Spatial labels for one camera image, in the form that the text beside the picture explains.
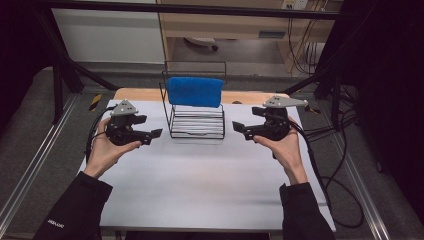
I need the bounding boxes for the black wire rack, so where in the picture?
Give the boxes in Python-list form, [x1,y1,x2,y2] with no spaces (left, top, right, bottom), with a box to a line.
[158,60,228,140]

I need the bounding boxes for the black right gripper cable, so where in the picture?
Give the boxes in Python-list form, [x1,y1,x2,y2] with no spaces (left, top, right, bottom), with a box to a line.
[288,119,365,230]

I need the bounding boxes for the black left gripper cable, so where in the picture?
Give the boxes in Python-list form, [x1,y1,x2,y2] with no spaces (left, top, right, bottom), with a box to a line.
[84,105,118,164]

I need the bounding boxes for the white wall socket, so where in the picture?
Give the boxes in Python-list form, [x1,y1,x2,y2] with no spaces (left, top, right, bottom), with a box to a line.
[281,0,309,11]

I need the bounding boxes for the person's right hand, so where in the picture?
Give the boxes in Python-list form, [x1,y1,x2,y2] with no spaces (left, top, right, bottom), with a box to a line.
[253,116,309,186]

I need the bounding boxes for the black metal frame stand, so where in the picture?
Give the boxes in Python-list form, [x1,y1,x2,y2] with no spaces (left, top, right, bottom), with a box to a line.
[36,9,119,125]
[281,19,371,131]

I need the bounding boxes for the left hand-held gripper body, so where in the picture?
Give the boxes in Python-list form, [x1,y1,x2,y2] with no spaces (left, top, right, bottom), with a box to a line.
[105,99,152,147]

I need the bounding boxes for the black curtain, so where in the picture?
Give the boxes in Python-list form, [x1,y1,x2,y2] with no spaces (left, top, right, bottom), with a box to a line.
[0,0,56,129]
[319,0,424,226]

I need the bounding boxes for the person's left hand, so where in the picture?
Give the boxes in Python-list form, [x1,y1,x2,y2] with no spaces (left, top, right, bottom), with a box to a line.
[83,117,143,180]

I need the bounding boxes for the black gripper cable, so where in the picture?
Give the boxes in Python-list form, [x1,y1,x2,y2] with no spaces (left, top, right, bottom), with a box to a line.
[288,119,365,230]
[84,105,118,164]

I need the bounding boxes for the black metal crossbar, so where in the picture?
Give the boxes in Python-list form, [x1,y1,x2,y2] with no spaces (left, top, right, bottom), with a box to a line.
[33,0,343,21]

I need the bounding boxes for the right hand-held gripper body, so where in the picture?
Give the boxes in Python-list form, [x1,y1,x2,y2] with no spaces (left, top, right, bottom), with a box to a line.
[244,95,309,142]

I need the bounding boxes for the blue towel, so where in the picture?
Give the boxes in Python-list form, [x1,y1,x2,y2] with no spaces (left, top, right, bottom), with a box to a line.
[165,76,225,109]

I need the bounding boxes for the white table sheet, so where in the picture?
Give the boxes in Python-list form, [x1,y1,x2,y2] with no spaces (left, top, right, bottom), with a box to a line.
[77,99,337,233]

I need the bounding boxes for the light wooden desk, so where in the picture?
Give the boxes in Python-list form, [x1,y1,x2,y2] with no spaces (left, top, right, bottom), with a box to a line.
[156,0,344,73]

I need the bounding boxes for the black floor cables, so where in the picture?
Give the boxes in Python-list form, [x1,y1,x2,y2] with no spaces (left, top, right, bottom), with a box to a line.
[303,84,359,144]

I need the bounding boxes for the hanging cables bundle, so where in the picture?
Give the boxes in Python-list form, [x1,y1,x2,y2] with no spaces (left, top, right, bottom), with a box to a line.
[287,18,326,76]

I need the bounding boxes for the aluminium floor rail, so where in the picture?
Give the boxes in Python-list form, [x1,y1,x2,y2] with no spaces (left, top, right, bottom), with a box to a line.
[0,94,80,229]
[333,133,393,240]

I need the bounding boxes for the white cabinet panel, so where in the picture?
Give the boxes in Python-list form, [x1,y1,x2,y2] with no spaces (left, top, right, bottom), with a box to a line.
[53,8,166,64]

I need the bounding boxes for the white chair base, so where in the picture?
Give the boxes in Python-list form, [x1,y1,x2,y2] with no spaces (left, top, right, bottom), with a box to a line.
[184,37,220,52]

